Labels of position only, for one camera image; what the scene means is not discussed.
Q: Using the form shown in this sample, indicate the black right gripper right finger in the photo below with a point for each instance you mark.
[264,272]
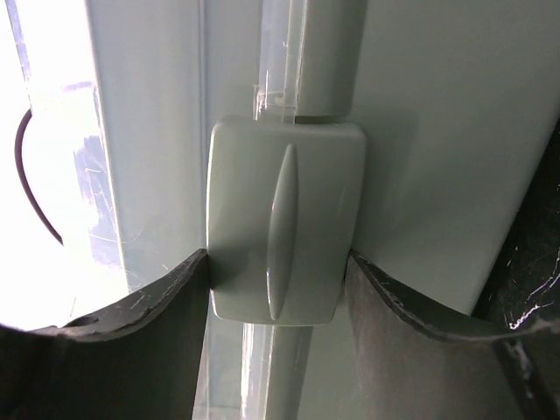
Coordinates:
[419,359]

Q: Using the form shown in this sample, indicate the translucent green tool box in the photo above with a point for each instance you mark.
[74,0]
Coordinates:
[281,137]

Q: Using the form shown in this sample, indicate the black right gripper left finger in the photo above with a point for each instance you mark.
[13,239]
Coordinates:
[138,358]

